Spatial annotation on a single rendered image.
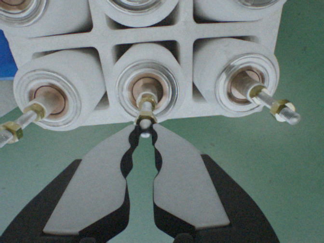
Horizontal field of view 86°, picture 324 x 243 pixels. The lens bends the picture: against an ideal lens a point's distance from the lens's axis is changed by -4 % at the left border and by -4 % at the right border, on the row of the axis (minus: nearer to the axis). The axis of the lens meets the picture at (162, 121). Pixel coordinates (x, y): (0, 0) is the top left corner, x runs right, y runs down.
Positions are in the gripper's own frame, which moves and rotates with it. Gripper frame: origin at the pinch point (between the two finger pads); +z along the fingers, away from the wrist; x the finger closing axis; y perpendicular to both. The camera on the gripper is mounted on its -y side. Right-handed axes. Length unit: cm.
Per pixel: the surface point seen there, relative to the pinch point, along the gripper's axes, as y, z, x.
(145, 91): -0.4, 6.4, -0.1
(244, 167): 38, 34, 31
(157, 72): -1.7, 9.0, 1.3
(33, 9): -8.2, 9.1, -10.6
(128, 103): 1.9, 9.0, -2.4
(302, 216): 71, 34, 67
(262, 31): -5.7, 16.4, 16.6
